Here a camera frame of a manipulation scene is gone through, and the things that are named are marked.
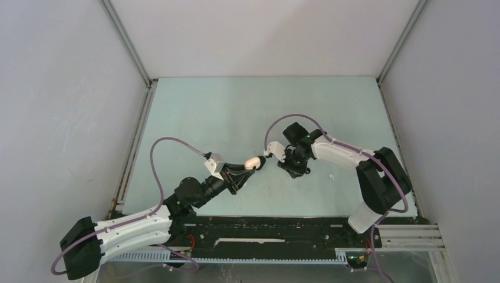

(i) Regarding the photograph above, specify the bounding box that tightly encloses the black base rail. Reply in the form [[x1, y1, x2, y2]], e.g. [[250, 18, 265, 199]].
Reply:
[[164, 216, 382, 261]]

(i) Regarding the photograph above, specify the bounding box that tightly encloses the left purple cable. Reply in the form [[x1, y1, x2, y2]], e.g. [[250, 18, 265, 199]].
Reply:
[[51, 137, 212, 276]]

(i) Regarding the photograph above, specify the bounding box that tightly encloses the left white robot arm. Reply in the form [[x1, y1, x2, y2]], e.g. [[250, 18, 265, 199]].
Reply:
[[60, 156, 265, 280]]

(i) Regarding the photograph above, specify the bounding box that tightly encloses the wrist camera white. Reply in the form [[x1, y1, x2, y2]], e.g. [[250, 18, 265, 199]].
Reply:
[[204, 152, 225, 180], [264, 141, 286, 163]]

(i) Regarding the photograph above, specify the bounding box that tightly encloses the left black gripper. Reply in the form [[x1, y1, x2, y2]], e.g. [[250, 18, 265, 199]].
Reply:
[[193, 162, 254, 209]]

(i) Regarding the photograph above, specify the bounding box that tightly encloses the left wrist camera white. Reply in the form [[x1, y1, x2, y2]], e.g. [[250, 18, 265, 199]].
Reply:
[[204, 152, 225, 180]]

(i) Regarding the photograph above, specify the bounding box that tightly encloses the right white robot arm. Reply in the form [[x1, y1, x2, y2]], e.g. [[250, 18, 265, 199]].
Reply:
[[264, 122, 413, 246]]

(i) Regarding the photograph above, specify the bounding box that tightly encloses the beige earbud case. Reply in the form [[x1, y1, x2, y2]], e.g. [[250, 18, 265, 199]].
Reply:
[[244, 156, 265, 170]]

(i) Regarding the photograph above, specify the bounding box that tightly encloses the grey cable duct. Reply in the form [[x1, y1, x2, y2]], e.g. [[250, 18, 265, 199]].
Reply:
[[102, 249, 348, 265]]

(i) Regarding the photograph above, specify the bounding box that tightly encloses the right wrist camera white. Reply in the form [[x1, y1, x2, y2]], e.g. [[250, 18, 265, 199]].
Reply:
[[264, 141, 286, 163]]

